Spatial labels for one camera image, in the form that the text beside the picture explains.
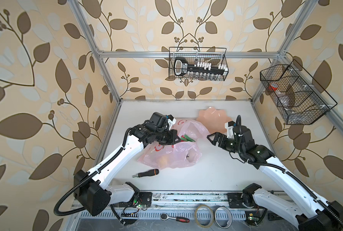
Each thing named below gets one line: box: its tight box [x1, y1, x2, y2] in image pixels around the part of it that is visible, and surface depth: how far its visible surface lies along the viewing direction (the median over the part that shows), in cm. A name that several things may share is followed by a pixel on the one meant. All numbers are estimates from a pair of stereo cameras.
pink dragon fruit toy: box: [180, 134, 197, 142], surface depth 93 cm
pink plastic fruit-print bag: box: [137, 118, 208, 170], surface depth 80 cm
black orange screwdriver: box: [131, 168, 160, 178], surface depth 84 cm
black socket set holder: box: [173, 57, 228, 77], surface depth 84 cm
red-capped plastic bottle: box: [268, 82, 297, 115], surface depth 81 cm
